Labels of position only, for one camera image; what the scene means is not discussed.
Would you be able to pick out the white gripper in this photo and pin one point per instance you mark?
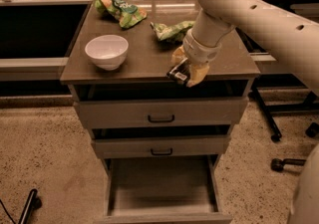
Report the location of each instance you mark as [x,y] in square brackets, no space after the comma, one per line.
[200,51]

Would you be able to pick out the black rxbar chocolate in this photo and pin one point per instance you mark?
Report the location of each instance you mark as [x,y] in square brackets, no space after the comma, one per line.
[180,73]

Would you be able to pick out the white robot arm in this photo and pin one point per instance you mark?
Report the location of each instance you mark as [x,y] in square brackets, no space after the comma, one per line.
[292,40]

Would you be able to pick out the top grey drawer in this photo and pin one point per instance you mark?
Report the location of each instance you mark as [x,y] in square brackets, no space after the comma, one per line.
[160,112]

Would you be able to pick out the grey drawer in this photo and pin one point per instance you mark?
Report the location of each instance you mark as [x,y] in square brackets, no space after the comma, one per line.
[160,112]
[163,190]
[186,145]

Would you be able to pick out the grey drawer cabinet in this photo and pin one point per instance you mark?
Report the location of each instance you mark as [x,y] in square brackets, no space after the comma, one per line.
[142,76]

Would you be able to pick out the middle grey drawer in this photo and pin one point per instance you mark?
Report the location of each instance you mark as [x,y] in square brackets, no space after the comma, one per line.
[186,145]

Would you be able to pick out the bottom grey drawer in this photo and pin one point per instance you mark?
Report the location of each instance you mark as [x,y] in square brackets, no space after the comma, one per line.
[163,190]

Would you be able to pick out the crumpled green snack bag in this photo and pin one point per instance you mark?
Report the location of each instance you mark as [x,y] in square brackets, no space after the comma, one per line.
[173,33]

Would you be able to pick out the green chip bag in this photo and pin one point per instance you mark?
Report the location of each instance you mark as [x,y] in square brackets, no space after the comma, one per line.
[128,15]

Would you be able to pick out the white bowl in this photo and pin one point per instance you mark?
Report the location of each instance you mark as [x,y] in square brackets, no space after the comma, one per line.
[107,52]

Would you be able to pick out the black chair base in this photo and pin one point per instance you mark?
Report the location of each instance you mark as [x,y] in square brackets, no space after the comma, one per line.
[279,164]

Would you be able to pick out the black stand leg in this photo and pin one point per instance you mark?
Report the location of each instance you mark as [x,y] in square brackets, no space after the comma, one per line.
[32,203]

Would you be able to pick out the black table frame with caster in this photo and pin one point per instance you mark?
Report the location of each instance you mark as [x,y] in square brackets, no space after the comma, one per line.
[308,105]

